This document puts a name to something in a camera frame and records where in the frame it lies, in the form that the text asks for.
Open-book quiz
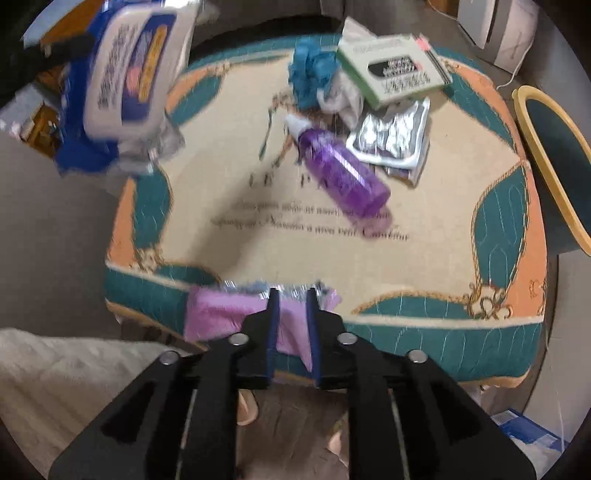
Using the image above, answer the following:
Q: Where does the person's bare foot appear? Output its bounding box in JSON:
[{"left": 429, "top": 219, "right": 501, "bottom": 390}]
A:
[
  {"left": 238, "top": 383, "right": 259, "bottom": 425},
  {"left": 325, "top": 415, "right": 352, "bottom": 467}
]

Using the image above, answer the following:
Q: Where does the blue wet wipes pack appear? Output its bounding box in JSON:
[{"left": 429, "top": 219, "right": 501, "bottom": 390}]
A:
[{"left": 23, "top": 0, "right": 204, "bottom": 176}]

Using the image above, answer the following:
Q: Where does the green and white box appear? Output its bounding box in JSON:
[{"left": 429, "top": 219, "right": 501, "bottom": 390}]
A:
[{"left": 336, "top": 33, "right": 453, "bottom": 109}]

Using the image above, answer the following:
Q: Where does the silver foil blister pack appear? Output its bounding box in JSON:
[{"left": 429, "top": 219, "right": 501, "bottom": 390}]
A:
[
  {"left": 345, "top": 97, "right": 431, "bottom": 167},
  {"left": 383, "top": 138, "right": 430, "bottom": 188}
]

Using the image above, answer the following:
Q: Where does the white tissue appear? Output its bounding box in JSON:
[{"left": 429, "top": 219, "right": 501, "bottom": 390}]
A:
[{"left": 318, "top": 74, "right": 365, "bottom": 130}]

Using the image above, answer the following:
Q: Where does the blue cardboard box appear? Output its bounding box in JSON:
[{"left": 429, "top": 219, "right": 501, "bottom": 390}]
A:
[{"left": 489, "top": 408, "right": 571, "bottom": 467}]

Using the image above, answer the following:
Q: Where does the white cable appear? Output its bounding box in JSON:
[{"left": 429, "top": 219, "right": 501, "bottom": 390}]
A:
[{"left": 496, "top": 51, "right": 527, "bottom": 90}]

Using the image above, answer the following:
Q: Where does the white air purifier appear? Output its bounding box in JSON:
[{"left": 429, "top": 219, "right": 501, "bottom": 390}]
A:
[{"left": 457, "top": 0, "right": 541, "bottom": 68}]

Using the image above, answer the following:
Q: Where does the white fuzzy blanket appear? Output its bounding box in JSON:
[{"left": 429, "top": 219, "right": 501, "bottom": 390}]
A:
[{"left": 0, "top": 328, "right": 199, "bottom": 480}]

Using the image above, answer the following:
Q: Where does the pink packet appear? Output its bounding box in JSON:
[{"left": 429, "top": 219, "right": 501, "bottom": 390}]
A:
[{"left": 185, "top": 279, "right": 342, "bottom": 370}]

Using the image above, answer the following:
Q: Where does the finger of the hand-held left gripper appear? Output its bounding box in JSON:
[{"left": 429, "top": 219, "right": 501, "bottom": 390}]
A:
[{"left": 39, "top": 33, "right": 99, "bottom": 63}]

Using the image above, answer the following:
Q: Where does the patterned teal cushion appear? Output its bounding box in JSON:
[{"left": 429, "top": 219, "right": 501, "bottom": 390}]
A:
[{"left": 104, "top": 34, "right": 548, "bottom": 388}]

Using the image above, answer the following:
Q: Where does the yellow-rimmed teal waste bin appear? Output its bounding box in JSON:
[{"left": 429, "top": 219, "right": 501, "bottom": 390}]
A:
[{"left": 512, "top": 85, "right": 591, "bottom": 257}]

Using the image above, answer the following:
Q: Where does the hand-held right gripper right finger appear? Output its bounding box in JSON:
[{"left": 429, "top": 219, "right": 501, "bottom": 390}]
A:
[{"left": 305, "top": 287, "right": 539, "bottom": 480}]

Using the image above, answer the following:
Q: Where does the purple plastic bottle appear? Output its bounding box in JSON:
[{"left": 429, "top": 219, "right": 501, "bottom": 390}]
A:
[{"left": 283, "top": 113, "right": 392, "bottom": 220}]

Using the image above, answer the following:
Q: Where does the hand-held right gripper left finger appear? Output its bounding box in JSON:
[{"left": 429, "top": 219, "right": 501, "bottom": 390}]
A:
[{"left": 48, "top": 287, "right": 281, "bottom": 480}]

